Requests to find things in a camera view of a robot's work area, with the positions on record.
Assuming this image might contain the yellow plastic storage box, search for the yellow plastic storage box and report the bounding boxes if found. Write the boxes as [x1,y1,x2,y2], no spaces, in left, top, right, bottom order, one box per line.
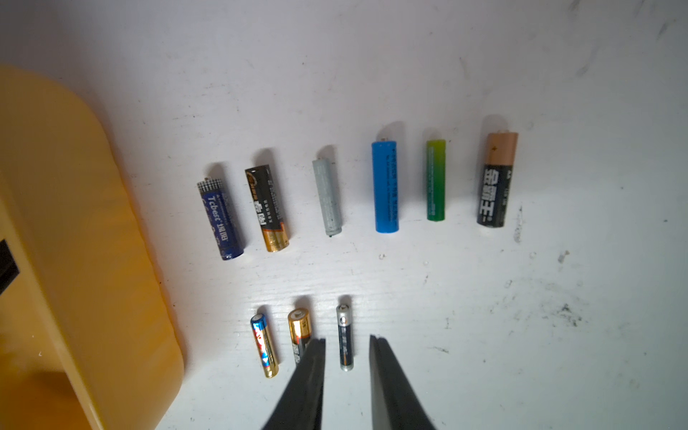
[1,66,185,429]

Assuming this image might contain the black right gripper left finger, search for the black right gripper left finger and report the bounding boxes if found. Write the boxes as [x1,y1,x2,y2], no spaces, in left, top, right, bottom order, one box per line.
[263,339,326,430]

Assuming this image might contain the red blue striped AAA battery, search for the red blue striped AAA battery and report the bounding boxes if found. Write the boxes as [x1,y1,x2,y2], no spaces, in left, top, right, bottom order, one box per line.
[250,313,279,379]

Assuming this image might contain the pale green white battery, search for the pale green white battery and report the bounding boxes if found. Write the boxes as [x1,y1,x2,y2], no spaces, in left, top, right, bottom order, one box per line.
[313,159,343,237]

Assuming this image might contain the copper top black battery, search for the copper top black battery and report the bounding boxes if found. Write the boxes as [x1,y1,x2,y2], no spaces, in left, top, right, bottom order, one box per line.
[478,131,519,229]

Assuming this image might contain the dark blue AA battery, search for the dark blue AA battery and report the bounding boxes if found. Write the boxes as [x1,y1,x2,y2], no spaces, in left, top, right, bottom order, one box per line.
[371,141,399,234]

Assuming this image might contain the grey black AAA battery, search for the grey black AAA battery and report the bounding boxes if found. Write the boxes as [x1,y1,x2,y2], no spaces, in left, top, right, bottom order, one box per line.
[336,304,354,372]

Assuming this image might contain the black gold AAA battery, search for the black gold AAA battery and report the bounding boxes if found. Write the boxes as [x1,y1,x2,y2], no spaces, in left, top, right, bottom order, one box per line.
[245,165,290,253]

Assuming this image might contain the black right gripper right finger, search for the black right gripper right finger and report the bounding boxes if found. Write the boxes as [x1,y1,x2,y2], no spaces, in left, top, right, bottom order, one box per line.
[369,335,435,429]

